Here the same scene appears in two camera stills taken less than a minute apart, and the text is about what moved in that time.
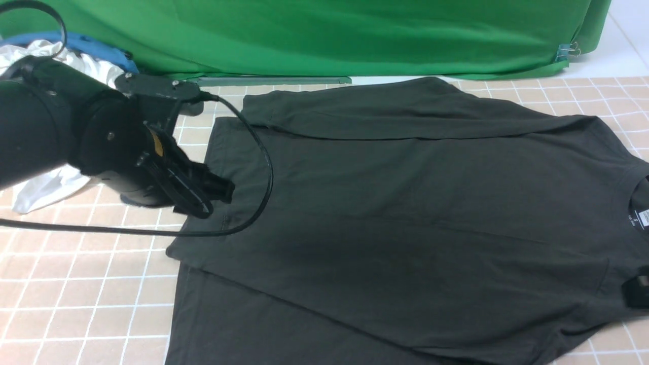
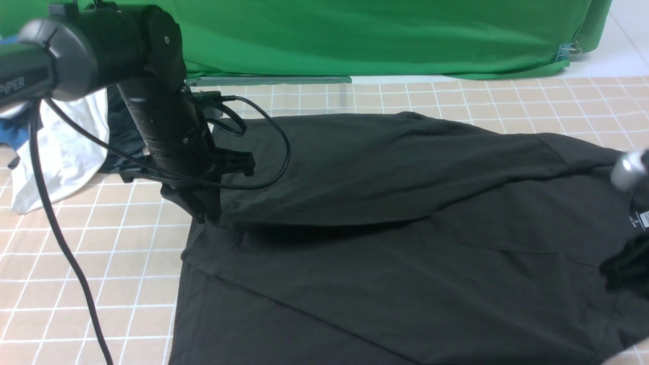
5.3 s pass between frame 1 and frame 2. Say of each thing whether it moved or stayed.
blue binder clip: stayed
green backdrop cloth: stayed
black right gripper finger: moved
